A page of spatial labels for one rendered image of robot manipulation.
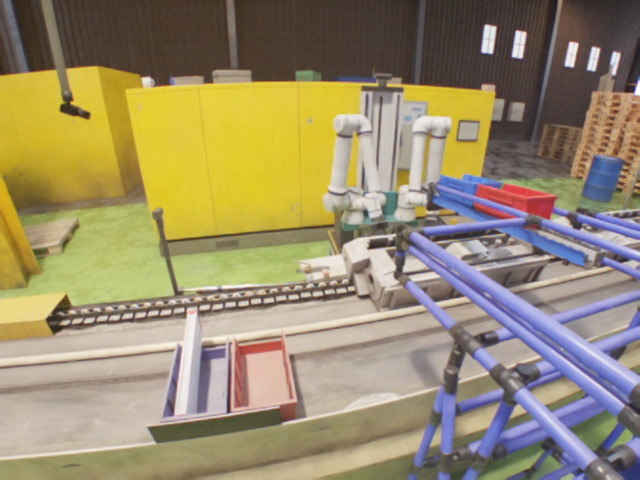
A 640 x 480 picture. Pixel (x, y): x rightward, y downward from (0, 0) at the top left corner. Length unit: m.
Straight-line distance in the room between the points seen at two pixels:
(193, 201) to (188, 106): 1.00
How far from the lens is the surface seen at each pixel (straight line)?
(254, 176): 3.44
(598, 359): 0.52
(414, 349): 1.36
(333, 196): 2.31
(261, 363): 1.26
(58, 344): 1.73
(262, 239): 3.70
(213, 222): 3.62
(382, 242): 1.65
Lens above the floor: 1.69
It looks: 26 degrees down
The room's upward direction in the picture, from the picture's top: straight up
